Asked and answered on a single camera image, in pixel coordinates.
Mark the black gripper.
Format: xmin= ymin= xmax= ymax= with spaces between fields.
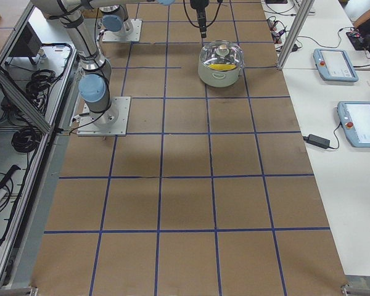
xmin=190 ymin=0 xmax=209 ymax=38

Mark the glass pot lid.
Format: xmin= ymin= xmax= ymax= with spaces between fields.
xmin=199 ymin=40 xmax=244 ymax=69

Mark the yellow corn cob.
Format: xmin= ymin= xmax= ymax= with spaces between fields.
xmin=208 ymin=64 xmax=237 ymax=72

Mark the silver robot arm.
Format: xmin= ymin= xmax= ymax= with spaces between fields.
xmin=32 ymin=1 xmax=129 ymax=130
xmin=99 ymin=4 xmax=133 ymax=37

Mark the pale green cooking pot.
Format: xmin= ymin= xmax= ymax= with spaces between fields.
xmin=198 ymin=60 xmax=244 ymax=88

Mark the blue teach pendant far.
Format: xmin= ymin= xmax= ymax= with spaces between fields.
xmin=313 ymin=49 xmax=358 ymax=83

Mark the blue teach pendant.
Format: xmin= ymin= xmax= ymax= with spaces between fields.
xmin=313 ymin=49 xmax=358 ymax=83
xmin=337 ymin=101 xmax=370 ymax=148

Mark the black power adapter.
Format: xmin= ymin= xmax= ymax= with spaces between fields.
xmin=303 ymin=134 xmax=330 ymax=149

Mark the blue teach pendant near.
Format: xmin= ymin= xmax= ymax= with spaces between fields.
xmin=337 ymin=101 xmax=370 ymax=148

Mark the aluminium frame post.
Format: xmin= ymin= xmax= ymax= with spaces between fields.
xmin=277 ymin=0 xmax=314 ymax=70

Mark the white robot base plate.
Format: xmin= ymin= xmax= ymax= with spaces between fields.
xmin=76 ymin=96 xmax=131 ymax=136

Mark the black cable bundle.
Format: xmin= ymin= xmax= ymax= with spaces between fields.
xmin=11 ymin=126 xmax=41 ymax=154

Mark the aluminium frame rail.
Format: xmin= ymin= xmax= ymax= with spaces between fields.
xmin=0 ymin=1 xmax=76 ymax=289

